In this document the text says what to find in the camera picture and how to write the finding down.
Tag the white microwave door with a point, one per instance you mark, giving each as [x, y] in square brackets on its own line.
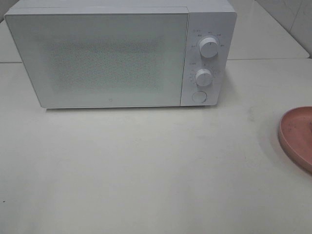
[95, 60]

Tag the round white door button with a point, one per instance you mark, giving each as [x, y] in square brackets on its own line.
[199, 97]

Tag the white microwave knob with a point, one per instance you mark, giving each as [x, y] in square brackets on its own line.
[203, 77]
[208, 46]

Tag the upper white microwave knob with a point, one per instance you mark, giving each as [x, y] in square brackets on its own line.
[208, 46]

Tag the pink round plate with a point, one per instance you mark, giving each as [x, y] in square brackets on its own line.
[295, 136]

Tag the lower white microwave knob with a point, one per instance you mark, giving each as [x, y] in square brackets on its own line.
[203, 77]

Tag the white microwave oven body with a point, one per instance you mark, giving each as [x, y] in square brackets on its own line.
[205, 17]

